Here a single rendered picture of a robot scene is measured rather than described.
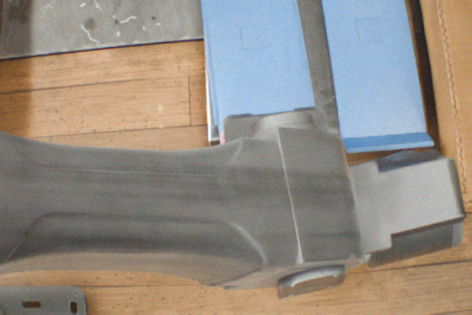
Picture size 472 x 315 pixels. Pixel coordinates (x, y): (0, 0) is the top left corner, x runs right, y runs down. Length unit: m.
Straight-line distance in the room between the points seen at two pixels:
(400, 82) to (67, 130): 0.26
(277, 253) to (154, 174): 0.07
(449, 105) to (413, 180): 0.21
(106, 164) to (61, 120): 0.41
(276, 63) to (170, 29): 0.09
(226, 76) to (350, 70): 0.09
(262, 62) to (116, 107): 0.12
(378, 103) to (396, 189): 0.24
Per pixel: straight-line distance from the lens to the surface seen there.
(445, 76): 0.81
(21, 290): 0.82
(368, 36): 0.84
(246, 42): 0.84
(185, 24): 0.87
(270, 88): 0.82
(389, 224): 0.59
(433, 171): 0.60
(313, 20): 0.85
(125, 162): 0.46
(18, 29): 0.89
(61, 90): 0.86
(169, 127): 0.84
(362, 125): 0.82
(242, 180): 0.49
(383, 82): 0.83
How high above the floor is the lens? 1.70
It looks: 75 degrees down
